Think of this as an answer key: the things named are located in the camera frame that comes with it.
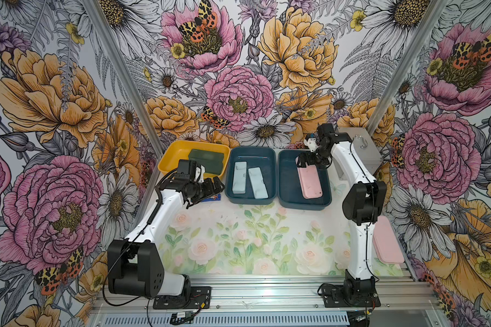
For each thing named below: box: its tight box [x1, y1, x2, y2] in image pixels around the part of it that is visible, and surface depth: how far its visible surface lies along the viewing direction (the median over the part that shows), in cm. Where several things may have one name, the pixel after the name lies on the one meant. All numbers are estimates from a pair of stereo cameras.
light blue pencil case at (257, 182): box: [248, 166, 269, 199], surface depth 107 cm
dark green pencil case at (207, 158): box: [188, 148, 225, 167], surface depth 122 cm
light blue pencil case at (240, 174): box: [231, 161, 248, 195], surface depth 110 cm
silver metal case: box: [336, 126, 384, 175], surface depth 105 cm
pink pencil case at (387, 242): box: [372, 215, 405, 264], surface depth 85 cm
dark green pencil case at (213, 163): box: [189, 153, 224, 175], surface depth 121 cm
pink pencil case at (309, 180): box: [295, 156, 324, 199], surface depth 96 cm
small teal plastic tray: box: [225, 146, 248, 206], surface depth 108 cm
